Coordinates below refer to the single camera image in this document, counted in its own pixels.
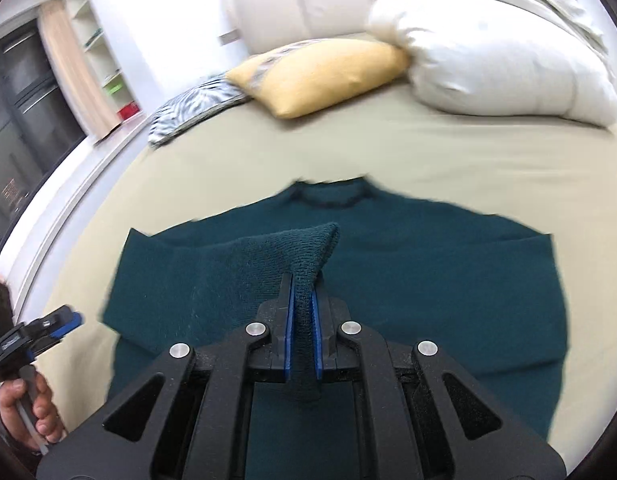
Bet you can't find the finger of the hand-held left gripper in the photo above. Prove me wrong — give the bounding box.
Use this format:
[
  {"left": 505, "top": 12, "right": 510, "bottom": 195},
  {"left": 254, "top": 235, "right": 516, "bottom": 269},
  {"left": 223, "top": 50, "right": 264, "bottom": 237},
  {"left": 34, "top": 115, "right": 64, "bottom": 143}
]
[{"left": 31, "top": 306, "right": 84, "bottom": 341}]

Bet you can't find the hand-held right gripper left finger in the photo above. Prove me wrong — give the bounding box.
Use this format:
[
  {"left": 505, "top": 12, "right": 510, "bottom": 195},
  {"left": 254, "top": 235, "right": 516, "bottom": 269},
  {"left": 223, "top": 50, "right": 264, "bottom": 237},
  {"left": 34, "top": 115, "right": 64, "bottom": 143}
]
[{"left": 36, "top": 272, "right": 294, "bottom": 480}]

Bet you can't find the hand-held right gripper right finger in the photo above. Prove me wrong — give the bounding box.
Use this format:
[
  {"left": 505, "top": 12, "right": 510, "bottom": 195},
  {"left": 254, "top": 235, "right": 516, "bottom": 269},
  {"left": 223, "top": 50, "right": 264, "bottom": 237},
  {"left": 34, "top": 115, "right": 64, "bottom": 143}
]
[{"left": 311, "top": 285, "right": 567, "bottom": 480}]

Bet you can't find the teal knit sweater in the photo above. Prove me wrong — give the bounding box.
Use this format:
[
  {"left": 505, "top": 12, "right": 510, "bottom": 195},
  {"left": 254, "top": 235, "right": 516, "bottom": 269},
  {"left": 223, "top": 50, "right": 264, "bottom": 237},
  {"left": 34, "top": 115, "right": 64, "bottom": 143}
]
[{"left": 101, "top": 175, "right": 572, "bottom": 480}]

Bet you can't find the person's left hand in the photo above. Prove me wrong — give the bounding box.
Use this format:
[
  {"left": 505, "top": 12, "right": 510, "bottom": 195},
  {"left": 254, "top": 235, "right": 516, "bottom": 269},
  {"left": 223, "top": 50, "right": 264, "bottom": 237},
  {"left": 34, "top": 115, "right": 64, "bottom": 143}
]
[{"left": 0, "top": 375, "right": 66, "bottom": 443}]

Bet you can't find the dark window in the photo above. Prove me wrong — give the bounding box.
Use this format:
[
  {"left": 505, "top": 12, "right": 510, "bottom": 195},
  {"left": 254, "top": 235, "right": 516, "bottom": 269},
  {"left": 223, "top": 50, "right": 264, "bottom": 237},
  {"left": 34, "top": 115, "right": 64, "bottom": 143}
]
[{"left": 0, "top": 17, "right": 86, "bottom": 261}]

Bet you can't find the bed with beige sheet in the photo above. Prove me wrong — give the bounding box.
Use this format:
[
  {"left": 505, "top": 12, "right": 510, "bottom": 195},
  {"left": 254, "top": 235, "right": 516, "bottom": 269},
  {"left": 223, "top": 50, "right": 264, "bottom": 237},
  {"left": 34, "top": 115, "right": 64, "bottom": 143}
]
[{"left": 13, "top": 30, "right": 617, "bottom": 461}]

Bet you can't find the zebra striped pillow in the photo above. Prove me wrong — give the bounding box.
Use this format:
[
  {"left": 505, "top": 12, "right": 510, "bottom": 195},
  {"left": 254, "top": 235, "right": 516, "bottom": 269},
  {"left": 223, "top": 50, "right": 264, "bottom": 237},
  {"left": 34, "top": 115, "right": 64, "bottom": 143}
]
[{"left": 147, "top": 72, "right": 252, "bottom": 148}]

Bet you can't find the beige striped curtain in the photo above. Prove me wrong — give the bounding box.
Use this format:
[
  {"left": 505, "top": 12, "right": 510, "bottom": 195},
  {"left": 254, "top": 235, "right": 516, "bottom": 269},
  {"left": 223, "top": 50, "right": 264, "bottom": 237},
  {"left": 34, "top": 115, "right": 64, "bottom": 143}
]
[{"left": 38, "top": 0, "right": 122, "bottom": 141}]

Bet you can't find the yellow pillow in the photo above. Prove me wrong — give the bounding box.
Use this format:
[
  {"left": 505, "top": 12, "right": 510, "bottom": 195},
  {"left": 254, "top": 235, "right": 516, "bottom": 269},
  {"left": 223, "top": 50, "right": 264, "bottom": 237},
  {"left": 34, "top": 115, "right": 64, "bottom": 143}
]
[{"left": 226, "top": 37, "right": 412, "bottom": 120}]

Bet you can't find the white duvet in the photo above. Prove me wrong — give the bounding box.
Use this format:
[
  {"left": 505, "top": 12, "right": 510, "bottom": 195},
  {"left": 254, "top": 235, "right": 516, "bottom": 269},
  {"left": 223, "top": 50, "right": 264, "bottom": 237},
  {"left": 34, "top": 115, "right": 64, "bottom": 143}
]
[{"left": 366, "top": 0, "right": 617, "bottom": 126}]

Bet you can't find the cream padded headboard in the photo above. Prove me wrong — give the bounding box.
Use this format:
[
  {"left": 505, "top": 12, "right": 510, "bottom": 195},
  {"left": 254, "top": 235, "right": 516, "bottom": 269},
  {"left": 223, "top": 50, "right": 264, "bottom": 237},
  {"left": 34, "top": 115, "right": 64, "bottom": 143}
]
[{"left": 223, "top": 0, "right": 409, "bottom": 56}]

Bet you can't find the white wall shelf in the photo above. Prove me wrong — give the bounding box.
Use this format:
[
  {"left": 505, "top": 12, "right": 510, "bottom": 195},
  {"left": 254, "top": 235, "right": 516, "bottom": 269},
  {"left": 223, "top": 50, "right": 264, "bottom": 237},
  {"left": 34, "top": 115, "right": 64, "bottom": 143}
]
[{"left": 68, "top": 0, "right": 139, "bottom": 126}]

